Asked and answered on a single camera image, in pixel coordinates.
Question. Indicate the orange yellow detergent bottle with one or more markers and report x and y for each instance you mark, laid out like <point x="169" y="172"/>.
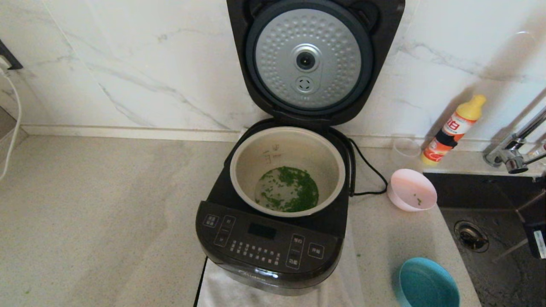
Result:
<point x="452" y="128"/>

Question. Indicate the steel sink drain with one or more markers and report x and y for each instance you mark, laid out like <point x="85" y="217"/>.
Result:
<point x="471" y="236"/>

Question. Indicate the blue bowl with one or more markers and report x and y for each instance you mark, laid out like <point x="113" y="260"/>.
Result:
<point x="426" y="285"/>

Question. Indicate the cream inner pot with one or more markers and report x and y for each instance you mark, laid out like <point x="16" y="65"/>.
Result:
<point x="294" y="147"/>

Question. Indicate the steel sink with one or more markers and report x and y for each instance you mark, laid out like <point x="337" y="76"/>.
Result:
<point x="503" y="273"/>

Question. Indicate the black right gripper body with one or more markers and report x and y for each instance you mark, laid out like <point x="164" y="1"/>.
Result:
<point x="531" y="241"/>

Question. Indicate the pink bowl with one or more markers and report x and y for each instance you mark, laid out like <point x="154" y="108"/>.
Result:
<point x="405" y="187"/>

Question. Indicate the chrome faucet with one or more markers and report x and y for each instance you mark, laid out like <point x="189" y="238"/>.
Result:
<point x="512" y="160"/>

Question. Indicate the black strip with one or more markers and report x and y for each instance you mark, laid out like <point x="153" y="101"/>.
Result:
<point x="199" y="285"/>

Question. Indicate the white cloth mat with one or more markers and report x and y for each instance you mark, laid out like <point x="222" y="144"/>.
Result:
<point x="222" y="294"/>

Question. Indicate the clear glass cup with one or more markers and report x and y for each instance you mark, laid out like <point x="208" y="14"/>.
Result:
<point x="405" y="147"/>

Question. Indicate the grey wall outlet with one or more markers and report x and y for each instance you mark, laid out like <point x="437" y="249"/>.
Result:
<point x="8" y="57"/>

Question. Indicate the black rice cooker lid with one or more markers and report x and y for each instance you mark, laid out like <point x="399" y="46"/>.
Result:
<point x="384" y="25"/>

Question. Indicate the black rice cooker body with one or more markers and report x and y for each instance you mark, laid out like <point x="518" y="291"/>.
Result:
<point x="264" y="243"/>

